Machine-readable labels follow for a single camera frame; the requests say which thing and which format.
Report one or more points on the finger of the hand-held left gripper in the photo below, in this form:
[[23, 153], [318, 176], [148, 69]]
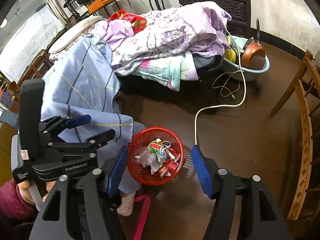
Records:
[[100, 137], [77, 120]]

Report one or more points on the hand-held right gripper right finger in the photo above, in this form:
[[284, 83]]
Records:
[[202, 172]]

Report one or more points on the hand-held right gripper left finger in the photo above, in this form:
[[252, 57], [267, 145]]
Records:
[[116, 172]]

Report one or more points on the red plastic basket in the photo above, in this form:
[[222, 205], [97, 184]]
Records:
[[140, 140]]

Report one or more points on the blue face mask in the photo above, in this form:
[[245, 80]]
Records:
[[161, 155]]

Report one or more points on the person's left forearm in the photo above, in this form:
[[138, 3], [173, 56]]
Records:
[[11, 201]]

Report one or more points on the person's left hand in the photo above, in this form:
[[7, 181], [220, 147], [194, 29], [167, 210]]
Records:
[[23, 188]]

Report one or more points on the red shiny wrapper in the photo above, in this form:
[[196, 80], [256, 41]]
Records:
[[170, 167]]

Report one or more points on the person's white shoe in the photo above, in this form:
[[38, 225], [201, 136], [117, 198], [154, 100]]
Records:
[[126, 205]]

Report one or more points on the wooden cabinet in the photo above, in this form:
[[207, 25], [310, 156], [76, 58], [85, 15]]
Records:
[[6, 142]]

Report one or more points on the grey checkered cloth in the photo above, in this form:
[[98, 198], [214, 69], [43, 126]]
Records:
[[137, 130]]

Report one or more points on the blue striped bed sheet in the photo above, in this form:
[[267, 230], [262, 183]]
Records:
[[82, 80]]

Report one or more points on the wooden chair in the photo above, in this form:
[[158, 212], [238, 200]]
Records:
[[37, 65]]

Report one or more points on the white cloth cover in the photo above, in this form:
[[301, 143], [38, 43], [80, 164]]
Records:
[[32, 37]]

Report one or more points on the white pillow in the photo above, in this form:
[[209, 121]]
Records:
[[75, 30]]

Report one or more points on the pastel quilt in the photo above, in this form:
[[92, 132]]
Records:
[[162, 70]]

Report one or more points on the purple garment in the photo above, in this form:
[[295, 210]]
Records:
[[115, 32]]

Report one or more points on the light blue plastic basin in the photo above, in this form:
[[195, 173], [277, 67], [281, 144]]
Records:
[[252, 74]]

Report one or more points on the carved wooden armchair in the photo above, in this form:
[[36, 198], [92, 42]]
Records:
[[306, 130]]

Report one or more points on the red blanket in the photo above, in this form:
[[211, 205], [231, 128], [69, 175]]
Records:
[[127, 17]]

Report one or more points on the black round stand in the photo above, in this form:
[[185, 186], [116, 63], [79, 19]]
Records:
[[71, 3]]

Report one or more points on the beige curtain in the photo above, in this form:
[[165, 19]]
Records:
[[53, 2]]

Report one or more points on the yellow plastic item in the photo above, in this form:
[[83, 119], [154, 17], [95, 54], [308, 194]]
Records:
[[230, 55]]

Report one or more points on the purple floral duvet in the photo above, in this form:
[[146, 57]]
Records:
[[175, 35]]

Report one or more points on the copper frying pan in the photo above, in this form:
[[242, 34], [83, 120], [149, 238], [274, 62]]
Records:
[[252, 52]]

